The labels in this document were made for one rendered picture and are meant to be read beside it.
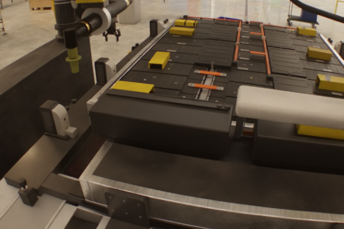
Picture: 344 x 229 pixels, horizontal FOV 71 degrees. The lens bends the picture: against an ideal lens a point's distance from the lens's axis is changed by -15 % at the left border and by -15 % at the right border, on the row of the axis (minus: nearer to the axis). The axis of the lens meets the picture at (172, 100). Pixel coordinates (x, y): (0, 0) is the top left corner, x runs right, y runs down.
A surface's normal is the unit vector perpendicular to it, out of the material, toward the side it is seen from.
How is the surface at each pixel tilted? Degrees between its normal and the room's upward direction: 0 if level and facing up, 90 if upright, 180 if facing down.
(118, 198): 90
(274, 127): 0
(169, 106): 0
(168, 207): 90
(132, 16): 90
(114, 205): 90
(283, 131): 0
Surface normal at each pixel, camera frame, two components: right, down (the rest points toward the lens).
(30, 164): 0.00, -0.87
